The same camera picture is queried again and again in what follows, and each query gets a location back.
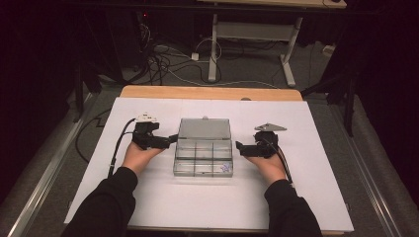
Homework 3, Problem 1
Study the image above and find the black floor cable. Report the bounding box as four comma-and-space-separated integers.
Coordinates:
74, 108, 113, 164

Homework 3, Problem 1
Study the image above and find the small white floor box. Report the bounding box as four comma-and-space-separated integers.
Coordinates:
321, 43, 336, 57

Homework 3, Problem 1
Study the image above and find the black stand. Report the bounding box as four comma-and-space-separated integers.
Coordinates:
73, 62, 103, 122
300, 65, 359, 137

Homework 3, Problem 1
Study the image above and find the metal floor rail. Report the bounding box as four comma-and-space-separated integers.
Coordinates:
329, 105, 401, 237
6, 93, 97, 237

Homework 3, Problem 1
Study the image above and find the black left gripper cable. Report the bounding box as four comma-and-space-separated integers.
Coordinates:
107, 118, 137, 181

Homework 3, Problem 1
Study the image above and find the white floor cable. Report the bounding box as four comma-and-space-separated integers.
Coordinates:
164, 67, 280, 90

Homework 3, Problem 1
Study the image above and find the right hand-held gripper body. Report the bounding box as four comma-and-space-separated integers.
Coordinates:
248, 122, 288, 159

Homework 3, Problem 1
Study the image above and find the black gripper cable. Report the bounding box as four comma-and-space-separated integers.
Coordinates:
107, 118, 137, 181
261, 137, 294, 186

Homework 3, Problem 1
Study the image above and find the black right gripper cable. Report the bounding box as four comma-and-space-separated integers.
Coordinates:
261, 137, 294, 186

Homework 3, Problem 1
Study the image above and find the white table cover sheet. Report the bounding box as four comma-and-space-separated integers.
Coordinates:
63, 97, 355, 233

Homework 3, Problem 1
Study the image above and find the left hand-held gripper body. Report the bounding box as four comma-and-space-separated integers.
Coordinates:
131, 112, 172, 151

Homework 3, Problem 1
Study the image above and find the person's left hand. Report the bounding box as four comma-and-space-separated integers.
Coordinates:
122, 141, 166, 177

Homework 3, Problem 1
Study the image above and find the tangle of black cables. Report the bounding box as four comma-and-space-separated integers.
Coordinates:
137, 23, 225, 87

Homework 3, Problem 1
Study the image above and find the clear plastic compartment box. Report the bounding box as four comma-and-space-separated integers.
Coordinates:
172, 116, 235, 179

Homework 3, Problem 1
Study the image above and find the white-framed desk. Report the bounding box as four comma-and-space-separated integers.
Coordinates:
197, 0, 349, 88

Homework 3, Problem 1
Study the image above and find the person's right hand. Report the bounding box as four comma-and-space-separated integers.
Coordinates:
245, 152, 288, 187

